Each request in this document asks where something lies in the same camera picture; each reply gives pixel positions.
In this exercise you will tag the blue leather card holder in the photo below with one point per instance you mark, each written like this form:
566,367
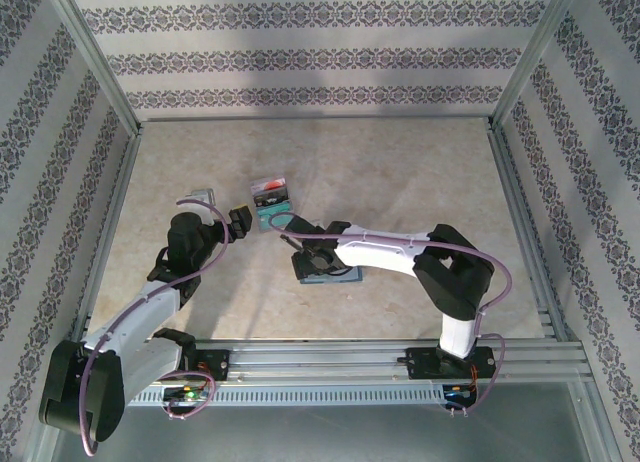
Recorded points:
350,277

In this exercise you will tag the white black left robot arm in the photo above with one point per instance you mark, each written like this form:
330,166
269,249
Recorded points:
140,312

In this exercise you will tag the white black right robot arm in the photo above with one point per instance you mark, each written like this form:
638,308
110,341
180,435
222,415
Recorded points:
380,247

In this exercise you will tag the black VIP card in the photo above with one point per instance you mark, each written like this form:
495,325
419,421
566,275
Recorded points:
272,198

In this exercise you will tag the teal card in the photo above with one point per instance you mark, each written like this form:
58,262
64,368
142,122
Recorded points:
277,213

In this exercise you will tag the white card with red circle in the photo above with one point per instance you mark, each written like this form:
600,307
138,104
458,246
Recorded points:
272,184

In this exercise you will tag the teal and red packet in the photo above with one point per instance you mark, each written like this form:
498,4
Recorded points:
290,217

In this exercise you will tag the small circuit board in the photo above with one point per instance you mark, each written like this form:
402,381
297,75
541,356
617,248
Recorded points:
189,395
457,393

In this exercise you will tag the grey metal sheet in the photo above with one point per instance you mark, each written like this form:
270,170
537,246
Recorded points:
325,437

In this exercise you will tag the aluminium side rail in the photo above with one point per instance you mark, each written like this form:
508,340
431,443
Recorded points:
507,182
120,192

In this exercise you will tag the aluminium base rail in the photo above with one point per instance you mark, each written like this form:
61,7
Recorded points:
325,357

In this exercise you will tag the aluminium wall rail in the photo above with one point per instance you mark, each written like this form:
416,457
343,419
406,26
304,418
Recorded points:
315,118

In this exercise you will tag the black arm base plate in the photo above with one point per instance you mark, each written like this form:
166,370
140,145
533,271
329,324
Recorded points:
422,364
217,364

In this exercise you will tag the aluminium corner post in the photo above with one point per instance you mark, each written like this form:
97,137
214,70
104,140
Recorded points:
95,57
535,52

